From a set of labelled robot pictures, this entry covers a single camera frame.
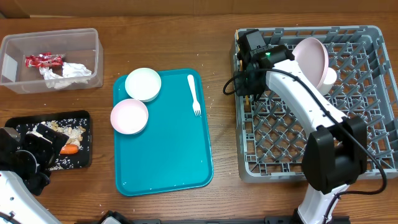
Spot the wooden chopstick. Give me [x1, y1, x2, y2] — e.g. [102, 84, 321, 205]
[236, 30, 250, 106]

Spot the white plastic fork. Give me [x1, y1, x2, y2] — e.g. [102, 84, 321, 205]
[187, 74, 201, 116]

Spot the large pink plate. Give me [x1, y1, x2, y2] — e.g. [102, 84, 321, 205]
[292, 37, 328, 95]

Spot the white paper cup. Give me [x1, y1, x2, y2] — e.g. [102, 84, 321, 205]
[317, 67, 337, 95]

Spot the white bowl with scraps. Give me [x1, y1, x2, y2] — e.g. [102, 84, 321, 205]
[125, 68, 162, 102]

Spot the white tissue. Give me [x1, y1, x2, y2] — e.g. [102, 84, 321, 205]
[39, 62, 92, 90]

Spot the orange carrot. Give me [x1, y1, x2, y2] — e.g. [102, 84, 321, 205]
[60, 144, 79, 154]

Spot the red snack wrapper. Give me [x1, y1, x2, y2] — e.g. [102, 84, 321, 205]
[25, 52, 65, 68]

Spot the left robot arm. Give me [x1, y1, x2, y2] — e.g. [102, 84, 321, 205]
[1, 124, 68, 223]

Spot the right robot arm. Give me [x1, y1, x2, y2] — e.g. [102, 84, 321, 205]
[233, 29, 367, 223]

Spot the grey dishwasher rack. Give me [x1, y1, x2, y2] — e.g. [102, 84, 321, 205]
[235, 26, 397, 183]

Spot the black waste tray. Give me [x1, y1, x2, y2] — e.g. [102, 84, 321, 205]
[5, 110, 93, 171]

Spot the teal serving tray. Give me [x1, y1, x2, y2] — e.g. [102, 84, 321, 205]
[114, 68, 214, 197]

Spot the food scraps pile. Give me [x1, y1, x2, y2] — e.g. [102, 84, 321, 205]
[41, 118, 90, 171]

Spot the clear plastic bin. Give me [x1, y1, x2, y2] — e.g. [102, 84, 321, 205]
[1, 28, 104, 94]

